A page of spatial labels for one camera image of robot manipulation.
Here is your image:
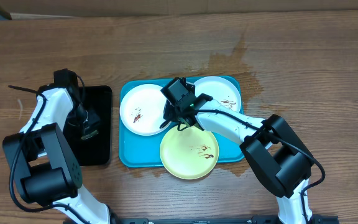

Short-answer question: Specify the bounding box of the green yellow sponge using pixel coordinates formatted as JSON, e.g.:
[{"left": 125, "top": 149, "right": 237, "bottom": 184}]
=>
[{"left": 80, "top": 129, "right": 99, "bottom": 141}]

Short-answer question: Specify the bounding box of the white plate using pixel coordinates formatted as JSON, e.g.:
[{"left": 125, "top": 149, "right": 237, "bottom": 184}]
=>
[
  {"left": 119, "top": 84, "right": 170, "bottom": 136},
  {"left": 194, "top": 77, "right": 242, "bottom": 112}
]

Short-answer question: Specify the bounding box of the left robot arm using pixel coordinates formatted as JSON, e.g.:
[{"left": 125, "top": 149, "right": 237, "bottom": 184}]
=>
[{"left": 2, "top": 68, "right": 112, "bottom": 223}]

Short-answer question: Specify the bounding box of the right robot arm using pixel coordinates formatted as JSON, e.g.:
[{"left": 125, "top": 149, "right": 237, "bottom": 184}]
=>
[{"left": 161, "top": 78, "right": 317, "bottom": 223}]

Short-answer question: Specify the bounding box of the black plastic tray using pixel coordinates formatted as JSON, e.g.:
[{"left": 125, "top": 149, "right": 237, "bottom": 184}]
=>
[{"left": 63, "top": 85, "right": 112, "bottom": 166}]

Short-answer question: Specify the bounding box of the teal plastic tray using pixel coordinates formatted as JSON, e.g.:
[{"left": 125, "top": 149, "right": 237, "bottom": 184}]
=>
[{"left": 119, "top": 75, "right": 244, "bottom": 168}]

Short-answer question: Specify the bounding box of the yellow-green plate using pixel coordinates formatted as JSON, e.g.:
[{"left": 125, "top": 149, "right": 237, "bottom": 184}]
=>
[{"left": 160, "top": 127, "right": 219, "bottom": 180}]

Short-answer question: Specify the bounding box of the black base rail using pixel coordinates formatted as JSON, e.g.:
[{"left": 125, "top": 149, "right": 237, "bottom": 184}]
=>
[{"left": 110, "top": 215, "right": 340, "bottom": 224}]

